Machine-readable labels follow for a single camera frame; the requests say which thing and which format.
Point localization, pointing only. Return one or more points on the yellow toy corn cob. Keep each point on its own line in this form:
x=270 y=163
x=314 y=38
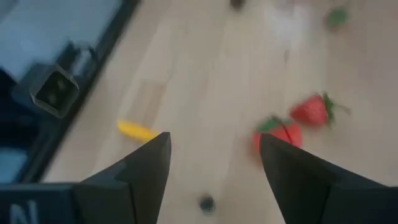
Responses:
x=136 y=130

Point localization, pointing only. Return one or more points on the black aluminium table frame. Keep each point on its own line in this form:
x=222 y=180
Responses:
x=93 y=77

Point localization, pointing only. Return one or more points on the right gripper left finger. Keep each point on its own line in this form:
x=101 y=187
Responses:
x=140 y=180

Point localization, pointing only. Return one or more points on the black table-level camera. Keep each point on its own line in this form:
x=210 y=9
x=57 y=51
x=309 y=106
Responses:
x=53 y=90

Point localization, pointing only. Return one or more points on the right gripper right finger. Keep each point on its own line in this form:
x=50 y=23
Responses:
x=311 y=193

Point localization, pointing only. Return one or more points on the small red toy strawberry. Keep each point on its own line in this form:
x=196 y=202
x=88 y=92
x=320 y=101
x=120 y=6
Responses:
x=311 y=110

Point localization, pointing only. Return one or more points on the small dark toy blueberry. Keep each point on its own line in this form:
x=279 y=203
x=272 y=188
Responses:
x=207 y=203

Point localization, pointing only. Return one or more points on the small red berry green leaf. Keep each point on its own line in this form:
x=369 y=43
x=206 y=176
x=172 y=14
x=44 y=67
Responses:
x=337 y=17

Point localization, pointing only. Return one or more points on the brown toy kiwi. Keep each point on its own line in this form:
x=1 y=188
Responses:
x=237 y=3

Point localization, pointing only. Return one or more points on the large red toy strawberry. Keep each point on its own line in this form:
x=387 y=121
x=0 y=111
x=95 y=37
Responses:
x=292 y=133

